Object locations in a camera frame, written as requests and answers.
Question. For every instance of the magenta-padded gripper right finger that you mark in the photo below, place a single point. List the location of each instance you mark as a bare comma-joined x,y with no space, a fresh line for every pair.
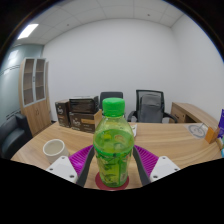
163,166

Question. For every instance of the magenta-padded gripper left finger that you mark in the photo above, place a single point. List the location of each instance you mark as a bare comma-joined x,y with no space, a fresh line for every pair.
61,166

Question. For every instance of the green drink bottle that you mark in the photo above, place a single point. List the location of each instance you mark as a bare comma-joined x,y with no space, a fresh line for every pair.
113,146

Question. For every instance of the brown carton box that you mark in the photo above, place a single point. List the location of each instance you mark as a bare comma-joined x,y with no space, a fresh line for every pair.
81,122

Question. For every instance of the round white disc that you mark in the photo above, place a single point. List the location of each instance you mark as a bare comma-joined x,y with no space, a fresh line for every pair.
196,131

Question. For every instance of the small dark brown box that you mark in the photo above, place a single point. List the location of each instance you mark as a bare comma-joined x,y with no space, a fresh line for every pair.
62,113

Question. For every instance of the orange wooden box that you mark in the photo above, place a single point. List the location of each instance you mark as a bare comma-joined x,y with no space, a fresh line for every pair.
211,135

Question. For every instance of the black sofa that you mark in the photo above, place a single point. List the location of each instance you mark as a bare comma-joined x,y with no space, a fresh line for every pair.
13,133

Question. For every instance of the wooden shelf cabinet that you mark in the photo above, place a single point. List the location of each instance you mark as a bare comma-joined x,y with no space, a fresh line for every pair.
36,113

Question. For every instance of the grey mesh office chair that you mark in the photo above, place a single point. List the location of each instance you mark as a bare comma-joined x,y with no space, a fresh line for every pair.
150,106

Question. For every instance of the black ribbed box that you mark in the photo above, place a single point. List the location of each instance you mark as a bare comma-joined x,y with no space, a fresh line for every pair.
83,104

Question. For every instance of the purple standing package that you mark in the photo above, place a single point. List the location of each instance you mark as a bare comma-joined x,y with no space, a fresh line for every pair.
221,123

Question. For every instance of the black padded office chair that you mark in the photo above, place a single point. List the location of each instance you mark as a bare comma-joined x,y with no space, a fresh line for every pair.
111,95

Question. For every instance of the long ceiling light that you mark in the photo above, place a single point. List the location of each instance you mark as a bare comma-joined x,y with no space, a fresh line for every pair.
28,31

